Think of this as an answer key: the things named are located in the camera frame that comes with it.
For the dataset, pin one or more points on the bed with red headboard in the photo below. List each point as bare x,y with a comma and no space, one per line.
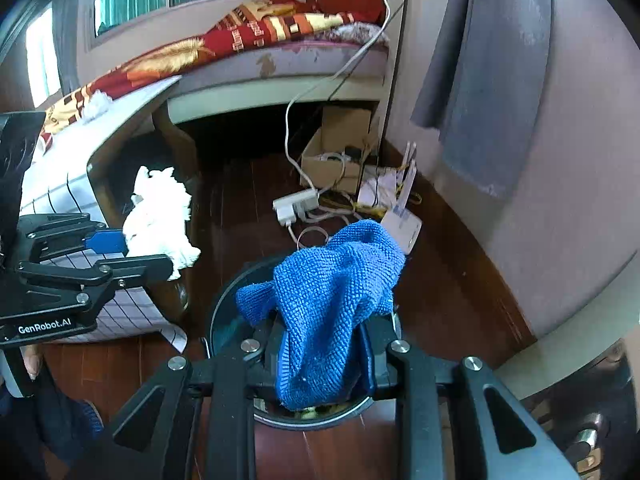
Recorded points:
225,35

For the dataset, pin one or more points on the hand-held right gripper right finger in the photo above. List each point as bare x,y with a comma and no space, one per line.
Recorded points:
425,400

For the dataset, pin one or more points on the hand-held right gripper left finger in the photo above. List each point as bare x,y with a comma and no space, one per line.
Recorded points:
235,385

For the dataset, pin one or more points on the open cardboard box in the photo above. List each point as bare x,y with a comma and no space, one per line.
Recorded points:
330,160

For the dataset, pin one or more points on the small white tissue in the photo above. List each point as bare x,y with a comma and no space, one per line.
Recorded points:
97,105

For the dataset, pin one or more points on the white router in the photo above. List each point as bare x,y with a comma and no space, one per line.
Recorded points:
400,220

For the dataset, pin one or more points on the grey mattress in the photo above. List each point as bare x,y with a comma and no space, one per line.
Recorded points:
300,62

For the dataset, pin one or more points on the person's left hand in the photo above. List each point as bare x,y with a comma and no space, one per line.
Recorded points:
34,362

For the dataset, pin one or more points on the white power strip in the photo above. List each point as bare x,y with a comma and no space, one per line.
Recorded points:
295,206

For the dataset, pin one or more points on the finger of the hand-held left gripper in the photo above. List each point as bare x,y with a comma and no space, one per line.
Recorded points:
107,242
130,267

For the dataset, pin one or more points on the person's dark clothing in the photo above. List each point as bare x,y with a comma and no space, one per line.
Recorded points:
55,425

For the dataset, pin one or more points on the grey patterned pillow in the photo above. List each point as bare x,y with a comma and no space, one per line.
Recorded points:
355,34

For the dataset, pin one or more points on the grey curtain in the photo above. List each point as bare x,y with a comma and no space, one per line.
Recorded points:
490,75

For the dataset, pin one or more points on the blue knitted cloth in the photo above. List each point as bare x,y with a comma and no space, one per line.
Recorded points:
330,300

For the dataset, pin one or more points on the black trash bin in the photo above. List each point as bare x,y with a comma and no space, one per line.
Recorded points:
225,320

